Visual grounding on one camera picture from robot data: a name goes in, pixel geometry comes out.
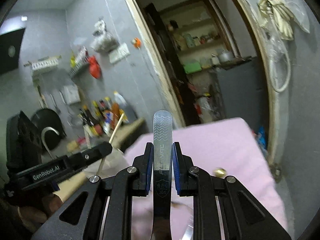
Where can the dark grey cabinet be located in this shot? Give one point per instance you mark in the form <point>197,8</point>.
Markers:
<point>244,93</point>

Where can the clear plastic bag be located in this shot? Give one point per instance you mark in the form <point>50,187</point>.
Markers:
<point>299,13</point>

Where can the metal cooking pot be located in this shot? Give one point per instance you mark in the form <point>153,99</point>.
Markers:
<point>226,56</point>

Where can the orange wall hook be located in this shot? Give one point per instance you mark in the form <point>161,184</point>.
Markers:
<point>136,43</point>

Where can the wire wall rack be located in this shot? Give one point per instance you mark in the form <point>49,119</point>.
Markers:
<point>80,67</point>

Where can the grey filled plastic bag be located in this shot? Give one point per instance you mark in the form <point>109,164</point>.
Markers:
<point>103,41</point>

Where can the small gold spoon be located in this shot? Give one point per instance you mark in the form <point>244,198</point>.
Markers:
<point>220,172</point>

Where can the white knife rack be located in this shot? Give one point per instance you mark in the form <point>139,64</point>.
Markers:
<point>43,65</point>

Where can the dark soy sauce bottle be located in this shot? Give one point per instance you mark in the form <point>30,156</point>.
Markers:
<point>92,122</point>

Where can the red plastic bag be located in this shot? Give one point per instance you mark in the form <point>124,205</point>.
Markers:
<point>94,67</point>

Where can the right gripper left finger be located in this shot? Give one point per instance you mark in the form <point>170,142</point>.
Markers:
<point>143,163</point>

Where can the right human hand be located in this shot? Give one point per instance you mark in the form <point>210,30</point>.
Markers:
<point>34,215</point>

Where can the yellow sponge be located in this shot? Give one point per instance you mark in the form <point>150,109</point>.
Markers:
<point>72,146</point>

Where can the green plastic box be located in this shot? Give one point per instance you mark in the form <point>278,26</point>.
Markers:
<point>192,67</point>

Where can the white utensil holder cup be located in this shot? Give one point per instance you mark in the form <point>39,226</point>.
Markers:
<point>113,163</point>

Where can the white wall power strip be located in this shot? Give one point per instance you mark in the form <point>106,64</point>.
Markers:
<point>119,53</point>

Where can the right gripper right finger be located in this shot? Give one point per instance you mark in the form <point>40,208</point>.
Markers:
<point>185,173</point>

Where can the pink floral table cloth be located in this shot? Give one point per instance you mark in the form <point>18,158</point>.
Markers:
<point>228,144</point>

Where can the white wall box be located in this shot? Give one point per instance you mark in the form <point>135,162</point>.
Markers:
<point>71,94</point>

